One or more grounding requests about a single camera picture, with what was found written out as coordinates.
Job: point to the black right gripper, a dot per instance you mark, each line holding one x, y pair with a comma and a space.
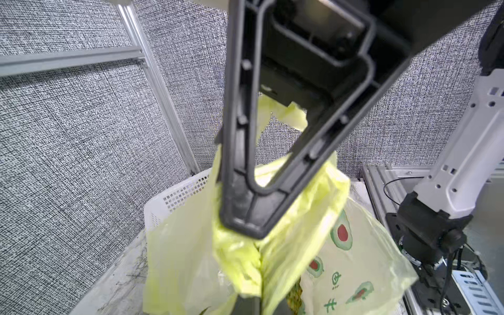
318, 53

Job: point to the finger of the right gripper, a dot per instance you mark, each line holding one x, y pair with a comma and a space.
239, 211
331, 120

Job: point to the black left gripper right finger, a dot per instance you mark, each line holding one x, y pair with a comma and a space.
283, 308

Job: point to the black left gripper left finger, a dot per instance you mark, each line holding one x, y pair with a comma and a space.
247, 306

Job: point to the yellow-green plastic bag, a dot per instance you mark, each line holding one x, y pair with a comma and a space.
346, 260

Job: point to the pineapple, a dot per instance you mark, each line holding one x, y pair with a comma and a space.
294, 299

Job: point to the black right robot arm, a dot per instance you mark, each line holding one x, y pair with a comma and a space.
476, 146

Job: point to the white plastic basket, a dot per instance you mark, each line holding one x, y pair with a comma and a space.
159, 207

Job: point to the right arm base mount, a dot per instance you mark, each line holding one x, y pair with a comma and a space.
459, 288

